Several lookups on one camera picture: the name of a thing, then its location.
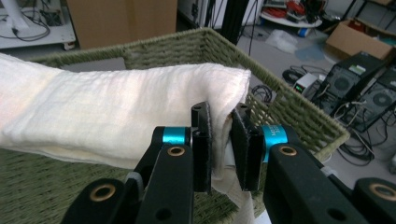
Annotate cream printed cloth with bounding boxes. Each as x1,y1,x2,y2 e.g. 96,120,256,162
0,52,260,224

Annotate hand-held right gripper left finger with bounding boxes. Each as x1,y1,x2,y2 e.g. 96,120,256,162
152,101,214,194

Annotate black cable bundle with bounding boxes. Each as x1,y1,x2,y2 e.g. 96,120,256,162
334,102,396,164

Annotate coiled black cable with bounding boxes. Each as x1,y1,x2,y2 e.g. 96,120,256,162
281,65,301,84

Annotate white platform with cables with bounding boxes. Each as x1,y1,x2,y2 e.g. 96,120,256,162
0,0,78,50

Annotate black metal frame with cables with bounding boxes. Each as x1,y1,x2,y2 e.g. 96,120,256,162
219,0,260,45

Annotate open cardboard box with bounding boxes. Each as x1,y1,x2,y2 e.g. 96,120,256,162
324,18,396,61

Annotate round white table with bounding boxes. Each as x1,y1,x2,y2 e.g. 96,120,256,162
261,0,323,29

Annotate large cardboard box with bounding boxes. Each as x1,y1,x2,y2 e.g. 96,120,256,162
65,0,178,50

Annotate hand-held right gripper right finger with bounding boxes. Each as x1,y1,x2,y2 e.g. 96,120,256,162
230,103,300,191

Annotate clear plastic bag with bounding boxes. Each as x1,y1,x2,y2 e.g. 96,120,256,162
265,29,299,54

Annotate black computer tower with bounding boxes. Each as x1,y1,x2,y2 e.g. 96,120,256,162
339,66,396,133
317,50,388,117

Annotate white power supply box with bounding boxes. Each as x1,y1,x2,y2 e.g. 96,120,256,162
292,72,319,95

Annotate green woven basket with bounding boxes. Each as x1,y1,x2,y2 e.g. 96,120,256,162
0,27,351,224

